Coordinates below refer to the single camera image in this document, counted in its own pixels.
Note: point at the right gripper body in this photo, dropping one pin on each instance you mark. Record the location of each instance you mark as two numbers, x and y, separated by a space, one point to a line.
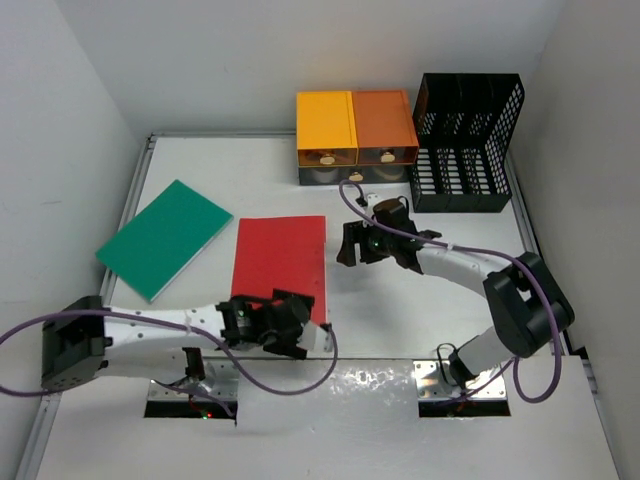
375 245

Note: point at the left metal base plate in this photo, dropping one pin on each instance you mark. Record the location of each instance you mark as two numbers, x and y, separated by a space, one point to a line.
221 381

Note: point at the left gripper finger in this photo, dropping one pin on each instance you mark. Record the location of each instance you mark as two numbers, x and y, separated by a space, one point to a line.
286 350
278 294

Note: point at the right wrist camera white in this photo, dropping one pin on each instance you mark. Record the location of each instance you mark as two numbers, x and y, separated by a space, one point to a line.
368 202

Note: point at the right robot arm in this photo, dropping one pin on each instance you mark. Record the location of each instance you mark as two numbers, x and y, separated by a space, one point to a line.
527 306

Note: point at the grey bottom drawer box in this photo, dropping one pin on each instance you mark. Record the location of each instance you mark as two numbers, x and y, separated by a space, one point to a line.
367 174

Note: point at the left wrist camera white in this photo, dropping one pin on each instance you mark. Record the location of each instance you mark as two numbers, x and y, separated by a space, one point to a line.
315 338

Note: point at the white foam front board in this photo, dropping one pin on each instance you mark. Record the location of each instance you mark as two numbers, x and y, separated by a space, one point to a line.
362 424

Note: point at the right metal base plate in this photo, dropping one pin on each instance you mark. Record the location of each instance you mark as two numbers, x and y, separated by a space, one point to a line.
433 383

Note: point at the red folder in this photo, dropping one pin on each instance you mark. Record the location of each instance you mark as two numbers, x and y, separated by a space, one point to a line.
284 253

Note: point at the orange drawer box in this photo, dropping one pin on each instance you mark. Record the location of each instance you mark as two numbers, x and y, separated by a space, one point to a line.
385 130

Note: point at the green notebook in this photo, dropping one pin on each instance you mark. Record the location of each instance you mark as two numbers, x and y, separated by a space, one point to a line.
155 246

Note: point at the metal base plate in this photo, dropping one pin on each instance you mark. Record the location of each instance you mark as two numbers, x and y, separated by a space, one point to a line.
433 383
221 381

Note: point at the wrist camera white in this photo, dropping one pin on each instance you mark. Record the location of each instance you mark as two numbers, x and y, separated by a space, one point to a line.
368 202
315 338

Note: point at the black mesh file organizer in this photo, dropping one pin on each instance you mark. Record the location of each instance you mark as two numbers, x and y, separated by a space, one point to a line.
464 124

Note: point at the yellow drawer box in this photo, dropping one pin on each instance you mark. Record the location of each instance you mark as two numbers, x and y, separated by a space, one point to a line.
326 133

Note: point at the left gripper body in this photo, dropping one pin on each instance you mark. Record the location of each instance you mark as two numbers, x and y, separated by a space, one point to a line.
288 337

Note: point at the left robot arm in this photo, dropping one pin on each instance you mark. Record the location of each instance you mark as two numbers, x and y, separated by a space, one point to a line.
90 339

